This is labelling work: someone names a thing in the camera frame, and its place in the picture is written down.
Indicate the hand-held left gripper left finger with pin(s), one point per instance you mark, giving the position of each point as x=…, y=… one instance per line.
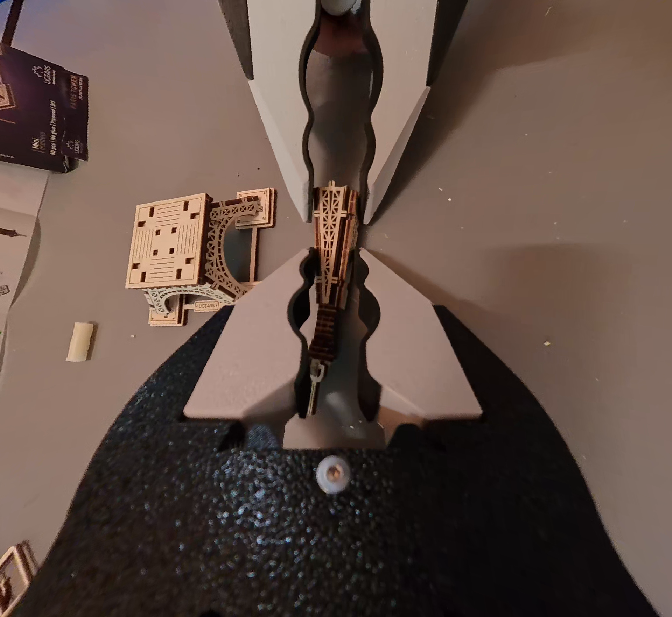
x=246, y=360

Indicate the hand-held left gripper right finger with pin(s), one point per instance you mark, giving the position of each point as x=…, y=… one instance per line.
x=420, y=360

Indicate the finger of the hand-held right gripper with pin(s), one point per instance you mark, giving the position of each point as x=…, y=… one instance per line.
x=409, y=50
x=278, y=50

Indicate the wooden tower spire assembly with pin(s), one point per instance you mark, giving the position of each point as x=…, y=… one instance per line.
x=330, y=239

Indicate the grey desk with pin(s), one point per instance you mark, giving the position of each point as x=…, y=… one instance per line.
x=525, y=208

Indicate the wooden tower base model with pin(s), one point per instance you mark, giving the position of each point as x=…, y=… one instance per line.
x=168, y=244

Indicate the small pale wax stick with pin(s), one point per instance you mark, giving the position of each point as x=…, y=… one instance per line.
x=80, y=341

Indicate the dark purple model kit box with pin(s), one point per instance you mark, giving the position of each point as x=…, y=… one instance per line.
x=36, y=113

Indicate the assembly diagram instruction sheet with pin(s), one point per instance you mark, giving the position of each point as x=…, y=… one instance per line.
x=18, y=239

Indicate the wooden part sheet square frames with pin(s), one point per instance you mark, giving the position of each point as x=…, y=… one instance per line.
x=13, y=580

